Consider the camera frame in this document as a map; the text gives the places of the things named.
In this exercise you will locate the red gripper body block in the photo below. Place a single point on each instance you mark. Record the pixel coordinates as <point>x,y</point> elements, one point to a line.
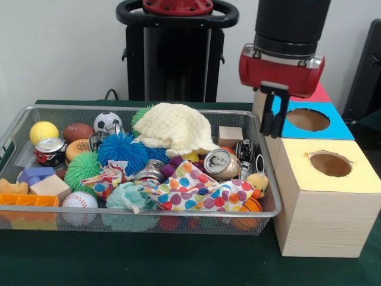
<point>280,71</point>

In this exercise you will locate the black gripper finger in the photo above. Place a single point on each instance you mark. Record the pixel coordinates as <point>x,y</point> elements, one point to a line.
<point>281,116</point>
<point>268,110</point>

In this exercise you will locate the white knitted cloth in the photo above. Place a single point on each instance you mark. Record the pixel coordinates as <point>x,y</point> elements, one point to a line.
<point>175,128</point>

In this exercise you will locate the polka dot cloth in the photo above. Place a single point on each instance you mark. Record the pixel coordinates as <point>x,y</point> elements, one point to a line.
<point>196,190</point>

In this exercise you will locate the blue spiky ball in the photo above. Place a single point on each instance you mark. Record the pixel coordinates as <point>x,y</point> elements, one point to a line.
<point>122,152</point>

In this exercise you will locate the wooden box with three holes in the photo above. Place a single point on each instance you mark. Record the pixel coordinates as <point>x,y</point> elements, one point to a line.
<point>321,208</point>

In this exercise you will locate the crushed silver can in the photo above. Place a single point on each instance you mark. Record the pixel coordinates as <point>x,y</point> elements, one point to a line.
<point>221,164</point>

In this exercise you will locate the black upright panel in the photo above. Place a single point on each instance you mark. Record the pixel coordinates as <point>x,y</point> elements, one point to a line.
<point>369,77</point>

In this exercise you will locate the green cloth side table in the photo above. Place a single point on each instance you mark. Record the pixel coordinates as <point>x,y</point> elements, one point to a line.
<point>372,122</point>

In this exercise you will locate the green spiky ball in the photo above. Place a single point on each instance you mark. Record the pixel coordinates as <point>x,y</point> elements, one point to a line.
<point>83,170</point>

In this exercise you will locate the small white baseball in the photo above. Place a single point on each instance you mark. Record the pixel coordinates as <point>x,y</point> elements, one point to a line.
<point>79,202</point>

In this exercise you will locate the red and silver can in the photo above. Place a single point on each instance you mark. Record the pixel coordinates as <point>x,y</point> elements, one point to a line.
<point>50,152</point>

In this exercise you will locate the smooth yellow ball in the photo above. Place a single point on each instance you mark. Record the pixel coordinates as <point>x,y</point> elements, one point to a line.
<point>44,132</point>

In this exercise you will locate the plain wooden cube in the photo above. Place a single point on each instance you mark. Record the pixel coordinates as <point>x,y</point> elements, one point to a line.
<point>49,187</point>

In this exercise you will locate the orange toy building block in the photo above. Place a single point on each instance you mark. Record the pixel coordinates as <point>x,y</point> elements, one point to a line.
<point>27,199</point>

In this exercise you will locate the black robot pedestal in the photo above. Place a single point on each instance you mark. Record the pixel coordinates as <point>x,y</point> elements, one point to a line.
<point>172,59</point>

